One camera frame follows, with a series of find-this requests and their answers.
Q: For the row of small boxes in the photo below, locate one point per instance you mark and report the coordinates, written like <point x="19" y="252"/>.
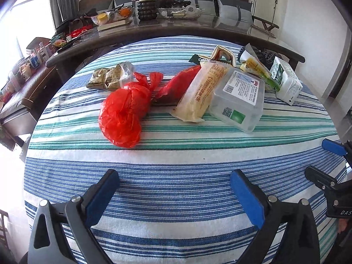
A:
<point x="30" y="60"/>

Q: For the yellow green snack wrapper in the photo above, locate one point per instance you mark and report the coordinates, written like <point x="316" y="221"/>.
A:
<point x="257" y="68"/>

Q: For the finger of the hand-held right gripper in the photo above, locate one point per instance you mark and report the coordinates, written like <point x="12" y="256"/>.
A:
<point x="320" y="177"/>
<point x="332" y="146"/>

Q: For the beige crumpled wrapper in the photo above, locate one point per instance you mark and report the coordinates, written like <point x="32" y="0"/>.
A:
<point x="224" y="53"/>

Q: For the glass fruit bowl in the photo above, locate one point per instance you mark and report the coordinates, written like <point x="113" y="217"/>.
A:
<point x="112" y="15"/>

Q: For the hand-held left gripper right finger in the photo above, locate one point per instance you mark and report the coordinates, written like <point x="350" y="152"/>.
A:
<point x="247" y="198"/>

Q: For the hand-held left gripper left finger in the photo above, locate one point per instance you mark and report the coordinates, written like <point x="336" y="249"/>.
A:
<point x="101" y="198"/>

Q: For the dark dining table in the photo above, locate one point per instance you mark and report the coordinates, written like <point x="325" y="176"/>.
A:
<point x="178" y="29"/>

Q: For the beige book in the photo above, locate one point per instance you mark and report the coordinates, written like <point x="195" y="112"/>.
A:
<point x="114" y="25"/>

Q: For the black mesh net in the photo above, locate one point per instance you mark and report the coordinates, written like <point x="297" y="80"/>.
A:
<point x="262" y="55"/>

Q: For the yellow bread wrapper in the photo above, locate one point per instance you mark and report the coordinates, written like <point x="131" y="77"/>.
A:
<point x="196" y="96"/>

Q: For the wooden chair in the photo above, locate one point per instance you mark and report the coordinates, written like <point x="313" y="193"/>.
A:
<point x="265" y="23"/>

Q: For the white tape roll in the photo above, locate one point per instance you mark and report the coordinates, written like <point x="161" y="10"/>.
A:
<point x="190" y="8"/>

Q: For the white green milk carton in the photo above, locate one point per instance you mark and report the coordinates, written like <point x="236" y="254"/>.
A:
<point x="287" y="84"/>

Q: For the dark green snack wrapper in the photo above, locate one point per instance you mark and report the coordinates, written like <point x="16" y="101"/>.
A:
<point x="196" y="58"/>

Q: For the flat red plastic packet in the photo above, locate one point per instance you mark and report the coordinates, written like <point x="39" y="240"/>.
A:
<point x="176" y="86"/>

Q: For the glass tray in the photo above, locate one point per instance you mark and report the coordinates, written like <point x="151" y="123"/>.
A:
<point x="178" y="13"/>

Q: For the tied red plastic bag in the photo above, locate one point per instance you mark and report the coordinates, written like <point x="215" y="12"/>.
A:
<point x="123" y="110"/>

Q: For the black bubble vase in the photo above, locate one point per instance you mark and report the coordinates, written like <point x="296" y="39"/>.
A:
<point x="147" y="9"/>

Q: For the clear plastic box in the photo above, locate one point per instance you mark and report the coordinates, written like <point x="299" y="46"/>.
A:
<point x="236" y="101"/>

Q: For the grey curtain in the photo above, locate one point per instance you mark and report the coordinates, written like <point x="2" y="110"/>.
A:
<point x="62" y="2"/>

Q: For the blue green striped blanket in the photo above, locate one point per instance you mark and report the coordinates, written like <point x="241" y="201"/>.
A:
<point x="176" y="159"/>

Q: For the brown side cabinet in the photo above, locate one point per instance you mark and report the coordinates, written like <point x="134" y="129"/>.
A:
<point x="27" y="93"/>

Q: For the brown green food packet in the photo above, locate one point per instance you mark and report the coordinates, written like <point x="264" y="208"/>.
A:
<point x="106" y="78"/>

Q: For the red box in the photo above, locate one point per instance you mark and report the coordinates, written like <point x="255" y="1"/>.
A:
<point x="79" y="30"/>

